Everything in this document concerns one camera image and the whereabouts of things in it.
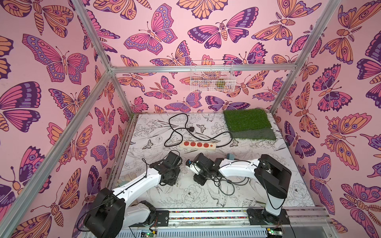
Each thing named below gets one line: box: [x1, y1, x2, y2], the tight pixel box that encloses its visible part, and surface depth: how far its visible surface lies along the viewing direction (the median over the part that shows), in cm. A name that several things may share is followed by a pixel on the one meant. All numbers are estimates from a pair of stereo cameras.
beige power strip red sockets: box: [179, 140, 217, 151], surface depth 101 cm
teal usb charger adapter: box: [226, 153, 236, 161], surface depth 96 cm
